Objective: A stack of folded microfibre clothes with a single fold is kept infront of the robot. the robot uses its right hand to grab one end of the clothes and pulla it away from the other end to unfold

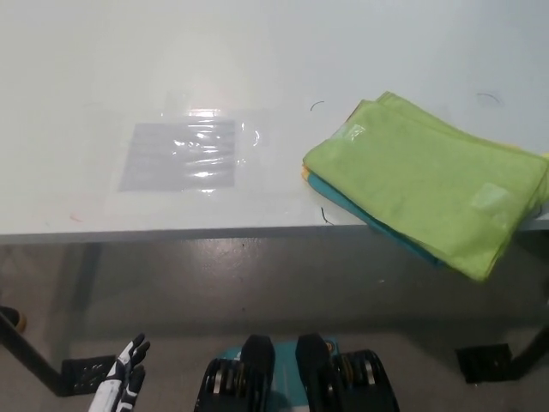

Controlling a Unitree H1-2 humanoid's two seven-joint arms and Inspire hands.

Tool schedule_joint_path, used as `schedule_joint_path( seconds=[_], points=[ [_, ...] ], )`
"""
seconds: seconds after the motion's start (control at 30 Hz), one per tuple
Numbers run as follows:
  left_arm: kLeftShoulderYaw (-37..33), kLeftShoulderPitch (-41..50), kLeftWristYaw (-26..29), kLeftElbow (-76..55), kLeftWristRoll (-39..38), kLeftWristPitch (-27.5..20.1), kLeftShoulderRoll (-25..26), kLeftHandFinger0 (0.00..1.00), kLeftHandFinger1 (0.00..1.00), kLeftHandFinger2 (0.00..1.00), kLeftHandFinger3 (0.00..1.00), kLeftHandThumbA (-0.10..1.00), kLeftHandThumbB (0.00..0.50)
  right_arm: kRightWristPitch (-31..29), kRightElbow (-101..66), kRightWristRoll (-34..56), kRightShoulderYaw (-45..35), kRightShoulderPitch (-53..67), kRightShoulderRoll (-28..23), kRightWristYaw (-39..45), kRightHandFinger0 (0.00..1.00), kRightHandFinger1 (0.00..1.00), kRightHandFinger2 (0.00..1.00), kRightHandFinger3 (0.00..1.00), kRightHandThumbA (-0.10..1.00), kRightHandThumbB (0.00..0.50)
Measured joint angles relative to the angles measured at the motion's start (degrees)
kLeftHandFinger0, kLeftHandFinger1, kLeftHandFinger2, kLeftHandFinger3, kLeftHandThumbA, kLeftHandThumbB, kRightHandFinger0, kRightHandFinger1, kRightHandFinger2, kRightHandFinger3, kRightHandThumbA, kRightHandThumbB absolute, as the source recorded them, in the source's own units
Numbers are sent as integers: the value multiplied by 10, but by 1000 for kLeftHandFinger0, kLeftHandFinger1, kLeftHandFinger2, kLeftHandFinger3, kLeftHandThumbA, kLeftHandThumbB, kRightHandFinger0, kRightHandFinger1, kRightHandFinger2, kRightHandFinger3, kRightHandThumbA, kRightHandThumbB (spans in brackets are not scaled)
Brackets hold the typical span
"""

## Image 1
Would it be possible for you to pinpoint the black perforated foot plate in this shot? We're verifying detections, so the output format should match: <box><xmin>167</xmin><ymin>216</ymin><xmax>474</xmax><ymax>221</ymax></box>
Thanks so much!
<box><xmin>455</xmin><ymin>342</ymin><xmax>513</xmax><ymax>385</ymax></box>
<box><xmin>62</xmin><ymin>354</ymin><xmax>118</xmax><ymax>395</ymax></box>

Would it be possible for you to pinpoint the black table leg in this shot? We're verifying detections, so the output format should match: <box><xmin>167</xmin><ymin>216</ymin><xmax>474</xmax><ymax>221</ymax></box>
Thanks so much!
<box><xmin>509</xmin><ymin>316</ymin><xmax>549</xmax><ymax>382</ymax></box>
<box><xmin>0</xmin><ymin>308</ymin><xmax>73</xmax><ymax>397</ymax></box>

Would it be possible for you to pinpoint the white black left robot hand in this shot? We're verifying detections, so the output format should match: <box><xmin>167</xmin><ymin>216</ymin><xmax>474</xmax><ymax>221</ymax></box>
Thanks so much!
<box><xmin>87</xmin><ymin>332</ymin><xmax>152</xmax><ymax>412</ymax></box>

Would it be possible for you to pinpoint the black shoe with tan sole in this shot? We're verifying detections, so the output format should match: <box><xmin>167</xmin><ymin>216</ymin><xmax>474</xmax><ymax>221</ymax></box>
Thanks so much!
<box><xmin>0</xmin><ymin>304</ymin><xmax>28</xmax><ymax>333</ymax></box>

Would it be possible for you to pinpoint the clear plastic sleeve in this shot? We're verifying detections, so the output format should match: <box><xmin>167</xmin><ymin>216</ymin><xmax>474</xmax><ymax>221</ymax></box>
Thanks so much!
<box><xmin>100</xmin><ymin>102</ymin><xmax>276</xmax><ymax>202</ymax></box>

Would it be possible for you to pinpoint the clear tape piece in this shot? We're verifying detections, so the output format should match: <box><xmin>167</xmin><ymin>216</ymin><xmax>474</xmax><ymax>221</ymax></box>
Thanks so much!
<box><xmin>337</xmin><ymin>123</ymin><xmax>369</xmax><ymax>142</ymax></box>
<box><xmin>468</xmin><ymin>183</ymin><xmax>515</xmax><ymax>229</ymax></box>

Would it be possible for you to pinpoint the stack of colourful microfibre cloths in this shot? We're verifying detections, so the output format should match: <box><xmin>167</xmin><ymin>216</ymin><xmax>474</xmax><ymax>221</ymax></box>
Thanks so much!
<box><xmin>302</xmin><ymin>89</ymin><xmax>549</xmax><ymax>285</ymax></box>

